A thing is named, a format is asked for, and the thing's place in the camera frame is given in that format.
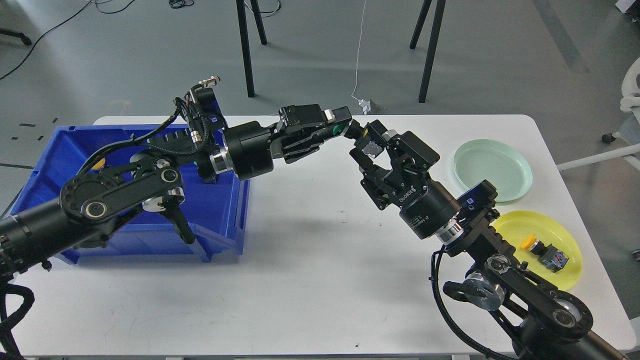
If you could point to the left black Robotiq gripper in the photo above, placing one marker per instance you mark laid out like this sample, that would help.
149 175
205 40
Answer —
302 129

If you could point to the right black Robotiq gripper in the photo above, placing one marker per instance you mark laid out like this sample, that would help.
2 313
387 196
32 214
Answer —
425 205

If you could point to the green push button front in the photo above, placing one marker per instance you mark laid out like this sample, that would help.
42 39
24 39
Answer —
367 139

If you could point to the yellow push button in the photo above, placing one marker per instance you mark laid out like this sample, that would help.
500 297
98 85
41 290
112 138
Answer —
99 165
548 255

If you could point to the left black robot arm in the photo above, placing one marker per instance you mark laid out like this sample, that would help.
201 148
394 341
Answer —
121 180

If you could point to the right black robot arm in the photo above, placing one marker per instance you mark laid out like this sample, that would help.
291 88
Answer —
475 264

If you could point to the pale green plate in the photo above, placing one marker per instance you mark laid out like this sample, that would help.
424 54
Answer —
498 163

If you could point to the yellow plate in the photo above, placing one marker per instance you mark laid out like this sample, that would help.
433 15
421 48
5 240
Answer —
517 225

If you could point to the blue plastic bin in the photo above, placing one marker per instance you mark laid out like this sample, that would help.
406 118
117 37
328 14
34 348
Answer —
216 212

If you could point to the black stand legs left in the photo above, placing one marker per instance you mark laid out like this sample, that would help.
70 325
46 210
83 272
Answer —
243 30

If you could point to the black stand legs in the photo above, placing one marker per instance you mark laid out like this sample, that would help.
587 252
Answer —
435 32
243 30

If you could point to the black stand legs right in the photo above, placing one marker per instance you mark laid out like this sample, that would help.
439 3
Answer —
435 32

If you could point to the white office chair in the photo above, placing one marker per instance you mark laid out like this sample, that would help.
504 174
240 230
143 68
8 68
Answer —
627 132

